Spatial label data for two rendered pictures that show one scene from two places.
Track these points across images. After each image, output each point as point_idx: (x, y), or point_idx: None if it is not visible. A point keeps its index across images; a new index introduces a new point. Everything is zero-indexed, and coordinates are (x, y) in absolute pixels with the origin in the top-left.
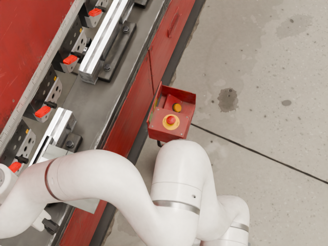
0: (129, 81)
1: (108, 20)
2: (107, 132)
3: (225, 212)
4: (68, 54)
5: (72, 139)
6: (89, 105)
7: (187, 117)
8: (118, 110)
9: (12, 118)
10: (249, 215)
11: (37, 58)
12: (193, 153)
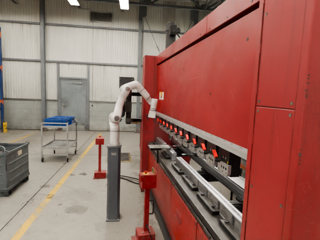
0: (166, 169)
1: (185, 163)
2: (162, 165)
3: (116, 102)
4: (174, 130)
5: (167, 156)
6: (172, 162)
7: (141, 175)
8: (164, 169)
9: (168, 117)
10: (111, 116)
11: (172, 115)
12: (125, 85)
